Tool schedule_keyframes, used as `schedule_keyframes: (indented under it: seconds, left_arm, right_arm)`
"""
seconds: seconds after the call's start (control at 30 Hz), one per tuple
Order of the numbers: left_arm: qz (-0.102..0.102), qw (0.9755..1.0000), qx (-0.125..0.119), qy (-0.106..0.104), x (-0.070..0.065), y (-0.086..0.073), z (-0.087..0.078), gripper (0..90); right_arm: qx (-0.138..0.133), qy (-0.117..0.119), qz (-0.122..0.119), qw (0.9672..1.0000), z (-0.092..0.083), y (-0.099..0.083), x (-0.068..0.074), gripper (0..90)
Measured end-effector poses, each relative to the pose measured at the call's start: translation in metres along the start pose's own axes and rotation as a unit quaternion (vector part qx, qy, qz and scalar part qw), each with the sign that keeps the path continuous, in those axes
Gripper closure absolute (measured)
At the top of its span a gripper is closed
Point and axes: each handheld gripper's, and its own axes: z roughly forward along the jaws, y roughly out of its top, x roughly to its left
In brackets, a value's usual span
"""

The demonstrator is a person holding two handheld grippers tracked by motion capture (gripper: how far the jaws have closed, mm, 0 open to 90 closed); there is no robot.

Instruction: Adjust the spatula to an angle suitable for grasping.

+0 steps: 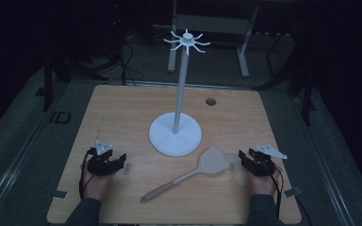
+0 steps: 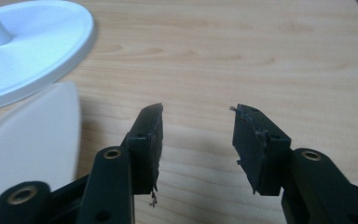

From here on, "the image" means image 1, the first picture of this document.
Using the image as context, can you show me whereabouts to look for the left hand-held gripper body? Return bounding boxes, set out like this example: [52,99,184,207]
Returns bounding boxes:
[87,139,121,177]

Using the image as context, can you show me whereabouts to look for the black floor cables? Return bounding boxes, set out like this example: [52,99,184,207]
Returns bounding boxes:
[118,39,145,87]

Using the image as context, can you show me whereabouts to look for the white hook rack stand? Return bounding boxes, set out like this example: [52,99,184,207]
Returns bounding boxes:
[148,28,211,157]

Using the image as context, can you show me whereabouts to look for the black metal stand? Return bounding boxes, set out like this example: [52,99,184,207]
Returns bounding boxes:
[254,29,318,127]
[41,53,109,113]

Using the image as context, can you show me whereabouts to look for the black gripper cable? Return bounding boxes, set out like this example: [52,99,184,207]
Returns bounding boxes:
[269,169,286,220]
[77,147,97,202]

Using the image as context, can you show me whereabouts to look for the small metal bracket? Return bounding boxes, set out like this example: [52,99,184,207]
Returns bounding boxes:
[284,186,303,199]

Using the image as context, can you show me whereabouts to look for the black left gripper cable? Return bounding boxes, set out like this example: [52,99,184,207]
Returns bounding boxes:
[77,147,97,202]

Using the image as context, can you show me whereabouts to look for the beige spatula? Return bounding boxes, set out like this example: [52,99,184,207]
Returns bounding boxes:
[140,146,231,203]

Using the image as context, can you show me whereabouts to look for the person's left hand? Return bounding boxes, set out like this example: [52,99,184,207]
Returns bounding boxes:
[81,163,116,202]

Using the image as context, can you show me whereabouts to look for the grey metal table frame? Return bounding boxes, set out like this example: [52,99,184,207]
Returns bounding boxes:
[167,0,260,79]

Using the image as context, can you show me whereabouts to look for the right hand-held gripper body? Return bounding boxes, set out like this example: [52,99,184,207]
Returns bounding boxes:
[243,143,288,177]

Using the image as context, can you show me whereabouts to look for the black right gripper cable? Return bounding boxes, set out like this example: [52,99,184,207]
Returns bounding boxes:
[269,169,286,220]

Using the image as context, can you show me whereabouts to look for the person's right hand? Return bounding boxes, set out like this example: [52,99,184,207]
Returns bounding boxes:
[248,165,283,198]

